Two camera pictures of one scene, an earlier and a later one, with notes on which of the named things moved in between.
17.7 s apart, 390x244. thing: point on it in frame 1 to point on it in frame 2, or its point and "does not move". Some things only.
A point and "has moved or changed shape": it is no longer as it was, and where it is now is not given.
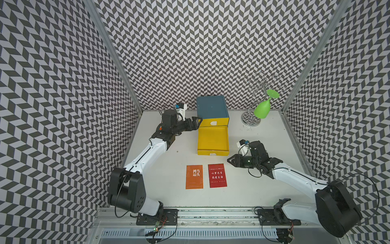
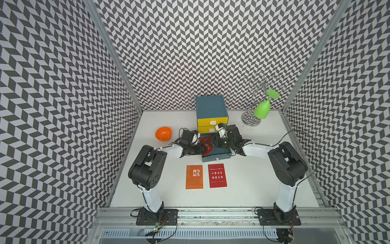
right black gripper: x=238 y=160 to x=219 y=144
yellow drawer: x=213 y=137 has moved or changed shape
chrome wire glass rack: x=258 y=84 does not move
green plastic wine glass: x=262 y=109 does not move
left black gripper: x=194 y=126 to x=199 y=150
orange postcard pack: x=194 y=177 does not move
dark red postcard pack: x=217 y=175 does not move
